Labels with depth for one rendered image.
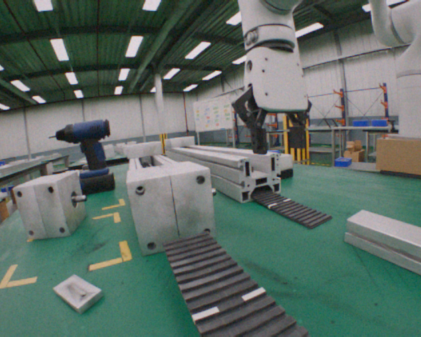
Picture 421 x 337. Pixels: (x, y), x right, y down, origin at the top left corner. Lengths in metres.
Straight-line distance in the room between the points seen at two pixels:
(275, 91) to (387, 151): 0.46
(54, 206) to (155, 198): 0.20
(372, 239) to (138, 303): 0.25
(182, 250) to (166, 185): 0.08
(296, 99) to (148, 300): 0.33
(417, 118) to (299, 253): 0.56
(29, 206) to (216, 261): 0.32
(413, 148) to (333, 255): 0.48
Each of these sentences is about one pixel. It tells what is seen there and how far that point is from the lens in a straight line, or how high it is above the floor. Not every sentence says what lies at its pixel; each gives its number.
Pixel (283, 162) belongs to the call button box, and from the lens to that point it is 0.54.
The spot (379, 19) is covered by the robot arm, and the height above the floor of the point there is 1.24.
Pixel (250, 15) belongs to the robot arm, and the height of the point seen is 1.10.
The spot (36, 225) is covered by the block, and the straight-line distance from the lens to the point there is 0.40.
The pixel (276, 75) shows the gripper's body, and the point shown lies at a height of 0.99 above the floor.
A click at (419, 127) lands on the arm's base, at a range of 0.71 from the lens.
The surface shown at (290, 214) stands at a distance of 0.32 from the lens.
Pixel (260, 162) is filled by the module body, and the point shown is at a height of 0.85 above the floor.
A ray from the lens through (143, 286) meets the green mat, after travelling 0.22.
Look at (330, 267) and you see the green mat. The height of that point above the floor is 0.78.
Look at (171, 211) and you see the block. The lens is 0.24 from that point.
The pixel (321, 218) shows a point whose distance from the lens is 0.32.
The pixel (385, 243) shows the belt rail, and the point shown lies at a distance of 0.25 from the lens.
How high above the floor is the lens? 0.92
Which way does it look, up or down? 10 degrees down
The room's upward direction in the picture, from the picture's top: 6 degrees counter-clockwise
